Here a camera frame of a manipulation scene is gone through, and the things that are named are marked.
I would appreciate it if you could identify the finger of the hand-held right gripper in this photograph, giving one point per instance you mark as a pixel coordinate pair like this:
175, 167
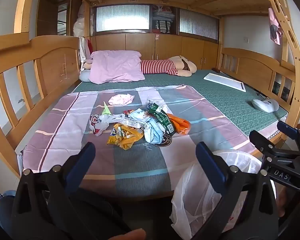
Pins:
261, 142
288, 130

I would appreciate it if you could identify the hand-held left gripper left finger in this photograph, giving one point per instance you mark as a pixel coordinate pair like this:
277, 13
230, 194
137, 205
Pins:
82, 160

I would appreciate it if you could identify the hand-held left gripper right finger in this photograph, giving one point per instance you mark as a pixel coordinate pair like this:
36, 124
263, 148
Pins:
210, 165

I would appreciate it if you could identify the trash bin with white bag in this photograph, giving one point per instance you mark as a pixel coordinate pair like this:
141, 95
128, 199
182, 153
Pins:
197, 192

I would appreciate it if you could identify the white plastic bag red print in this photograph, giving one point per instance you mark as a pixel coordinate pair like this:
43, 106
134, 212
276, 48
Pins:
100, 122

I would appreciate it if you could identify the yellow snack packet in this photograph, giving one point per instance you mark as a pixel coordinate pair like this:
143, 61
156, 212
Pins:
125, 138

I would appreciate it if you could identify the orange snack packet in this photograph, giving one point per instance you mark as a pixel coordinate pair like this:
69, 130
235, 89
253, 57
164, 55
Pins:
180, 125

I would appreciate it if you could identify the green paper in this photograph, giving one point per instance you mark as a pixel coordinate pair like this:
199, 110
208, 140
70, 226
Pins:
107, 110

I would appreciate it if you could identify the white long packet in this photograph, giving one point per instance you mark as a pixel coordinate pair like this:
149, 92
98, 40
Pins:
132, 123

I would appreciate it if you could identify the clear plastic wrapper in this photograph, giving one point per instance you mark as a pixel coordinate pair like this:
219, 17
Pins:
150, 145

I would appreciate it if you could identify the green snack packet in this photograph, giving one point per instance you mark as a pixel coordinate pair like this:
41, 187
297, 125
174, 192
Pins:
162, 120

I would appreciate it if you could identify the light blue plastic bag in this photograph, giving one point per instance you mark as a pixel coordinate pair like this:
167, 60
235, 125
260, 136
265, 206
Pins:
152, 130

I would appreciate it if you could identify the pink white wrapper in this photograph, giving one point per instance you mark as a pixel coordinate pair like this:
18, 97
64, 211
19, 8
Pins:
120, 100

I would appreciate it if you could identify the white blue small packet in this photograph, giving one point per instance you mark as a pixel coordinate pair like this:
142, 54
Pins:
138, 113

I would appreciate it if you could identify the person's left hand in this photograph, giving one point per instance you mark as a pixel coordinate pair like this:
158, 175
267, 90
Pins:
128, 235

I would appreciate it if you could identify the white oval device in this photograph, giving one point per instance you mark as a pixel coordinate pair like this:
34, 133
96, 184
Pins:
265, 105

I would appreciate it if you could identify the green patterned mattress mat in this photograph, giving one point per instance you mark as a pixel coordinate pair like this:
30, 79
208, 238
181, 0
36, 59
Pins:
227, 97

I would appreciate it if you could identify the plaid pink grey bed sheet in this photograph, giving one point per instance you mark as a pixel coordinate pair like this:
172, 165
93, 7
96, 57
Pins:
140, 162

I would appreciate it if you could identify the white flat board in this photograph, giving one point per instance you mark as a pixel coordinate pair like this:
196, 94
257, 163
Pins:
225, 81

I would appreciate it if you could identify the small grey-blue pillow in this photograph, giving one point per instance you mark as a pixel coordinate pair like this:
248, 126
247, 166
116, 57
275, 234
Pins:
85, 76

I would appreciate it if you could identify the pink pillow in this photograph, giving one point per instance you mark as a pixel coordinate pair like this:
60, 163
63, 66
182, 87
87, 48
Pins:
115, 66

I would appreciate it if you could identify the pink hanging cloth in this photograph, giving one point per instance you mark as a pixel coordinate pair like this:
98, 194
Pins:
275, 27

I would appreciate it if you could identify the white red hanging clothes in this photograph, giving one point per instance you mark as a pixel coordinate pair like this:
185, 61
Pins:
84, 50

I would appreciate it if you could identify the striped plush doll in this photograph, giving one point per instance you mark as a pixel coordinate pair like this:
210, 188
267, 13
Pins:
157, 66

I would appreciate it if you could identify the narrow ribbed glass window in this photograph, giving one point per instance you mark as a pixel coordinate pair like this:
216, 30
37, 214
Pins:
198, 25

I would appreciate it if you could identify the white hanging bags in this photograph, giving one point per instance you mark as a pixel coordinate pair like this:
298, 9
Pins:
80, 22

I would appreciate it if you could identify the brown wooden wardrobe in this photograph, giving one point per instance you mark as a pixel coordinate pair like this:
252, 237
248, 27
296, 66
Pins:
47, 17

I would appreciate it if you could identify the wide ribbed glass window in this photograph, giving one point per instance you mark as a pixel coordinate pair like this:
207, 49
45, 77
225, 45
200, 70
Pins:
122, 18

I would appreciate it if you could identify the open shelf with clothes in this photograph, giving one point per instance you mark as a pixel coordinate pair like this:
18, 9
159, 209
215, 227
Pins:
163, 20

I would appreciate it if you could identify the wooden bunk bed frame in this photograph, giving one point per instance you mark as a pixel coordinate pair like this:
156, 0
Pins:
57, 62

